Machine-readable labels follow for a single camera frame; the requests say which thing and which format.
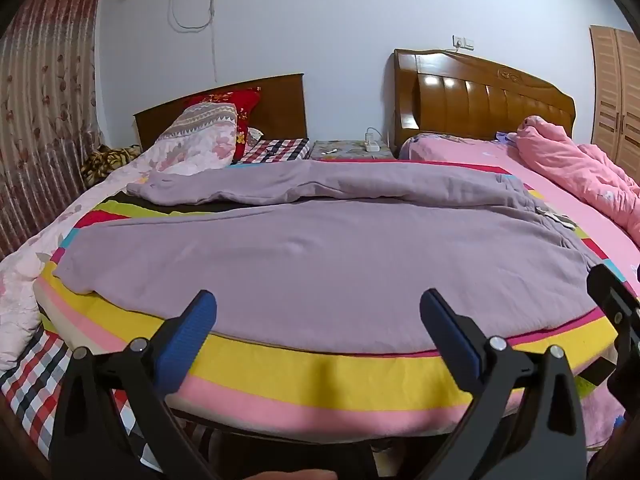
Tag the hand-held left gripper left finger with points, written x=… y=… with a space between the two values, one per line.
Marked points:
x=187 y=340

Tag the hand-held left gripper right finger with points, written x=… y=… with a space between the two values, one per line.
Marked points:
x=450 y=335

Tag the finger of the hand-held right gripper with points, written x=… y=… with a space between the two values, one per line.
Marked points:
x=615 y=305

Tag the purple pants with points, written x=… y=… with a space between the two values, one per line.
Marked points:
x=300 y=260

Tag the pink bedsheet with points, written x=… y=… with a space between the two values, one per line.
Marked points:
x=600 y=240

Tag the colourful striped blanket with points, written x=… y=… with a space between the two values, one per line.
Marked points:
x=300 y=380

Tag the pink fluffy quilt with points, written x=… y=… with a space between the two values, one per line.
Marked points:
x=575 y=170

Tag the red plaid bedsheet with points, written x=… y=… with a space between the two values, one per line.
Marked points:
x=30 y=395

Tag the pink floral quilt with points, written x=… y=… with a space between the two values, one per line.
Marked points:
x=30 y=280

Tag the tiger print blanket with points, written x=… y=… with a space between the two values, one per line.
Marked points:
x=107 y=162

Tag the small purple cloth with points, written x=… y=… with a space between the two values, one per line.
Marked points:
x=505 y=136

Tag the white power strip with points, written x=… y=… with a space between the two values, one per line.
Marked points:
x=372 y=145

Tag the light wooden wardrobe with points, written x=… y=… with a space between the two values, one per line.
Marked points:
x=617 y=95

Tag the grey zigzag floral pillow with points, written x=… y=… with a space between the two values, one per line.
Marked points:
x=200 y=130

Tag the floral covered nightstand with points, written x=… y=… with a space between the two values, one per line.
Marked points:
x=345 y=152

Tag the glossy padded wooden headboard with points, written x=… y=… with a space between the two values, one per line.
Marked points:
x=475 y=100

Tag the red embroidered pillow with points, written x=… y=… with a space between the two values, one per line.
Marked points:
x=245 y=105

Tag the dark wooden headboard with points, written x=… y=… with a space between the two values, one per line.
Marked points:
x=280 y=110

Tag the brown floral curtain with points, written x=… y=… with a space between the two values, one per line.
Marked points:
x=45 y=110

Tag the white wall socket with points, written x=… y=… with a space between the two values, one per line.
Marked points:
x=463 y=42

